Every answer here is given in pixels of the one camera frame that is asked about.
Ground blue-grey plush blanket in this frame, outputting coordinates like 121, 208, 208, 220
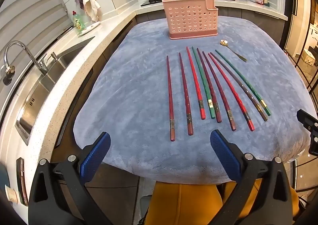
73, 15, 318, 184

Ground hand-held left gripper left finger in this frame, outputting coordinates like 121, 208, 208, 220
28, 132, 112, 225

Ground dark red chopstick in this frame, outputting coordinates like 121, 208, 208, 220
166, 55, 176, 142

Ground maroon chopstick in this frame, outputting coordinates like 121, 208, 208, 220
202, 51, 237, 131
196, 48, 222, 123

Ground stainless steel sink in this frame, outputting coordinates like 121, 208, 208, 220
14, 36, 96, 146

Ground gold flower-topped spoon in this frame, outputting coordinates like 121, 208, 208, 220
220, 39, 247, 62

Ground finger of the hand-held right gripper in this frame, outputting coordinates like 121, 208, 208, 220
297, 109, 318, 156

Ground white window blinds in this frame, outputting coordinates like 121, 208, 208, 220
0, 0, 70, 106

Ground white speckled kitchen counter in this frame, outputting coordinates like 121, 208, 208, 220
0, 0, 289, 215

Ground black-framed glass door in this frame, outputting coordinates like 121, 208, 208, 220
283, 0, 318, 191

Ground green chopstick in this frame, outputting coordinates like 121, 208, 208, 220
215, 49, 271, 116
191, 46, 216, 119

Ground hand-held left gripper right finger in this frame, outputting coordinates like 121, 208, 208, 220
210, 129, 295, 225

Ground brown-purple chopstick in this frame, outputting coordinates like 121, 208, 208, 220
210, 52, 269, 122

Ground green dish soap bottle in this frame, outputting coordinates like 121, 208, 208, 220
72, 11, 85, 33

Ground pink perforated utensil holder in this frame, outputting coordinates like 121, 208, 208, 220
162, 0, 219, 41

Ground brown-red chopstick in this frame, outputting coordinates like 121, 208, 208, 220
178, 52, 194, 136

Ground chrome kitchen faucet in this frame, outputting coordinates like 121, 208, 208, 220
2, 42, 50, 86

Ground person's legs in yellow trousers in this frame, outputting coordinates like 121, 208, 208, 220
145, 181, 299, 225

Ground dark red-edged board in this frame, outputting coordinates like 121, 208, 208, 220
16, 157, 28, 207

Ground patterned ceramic plate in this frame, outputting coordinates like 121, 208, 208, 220
76, 22, 102, 37

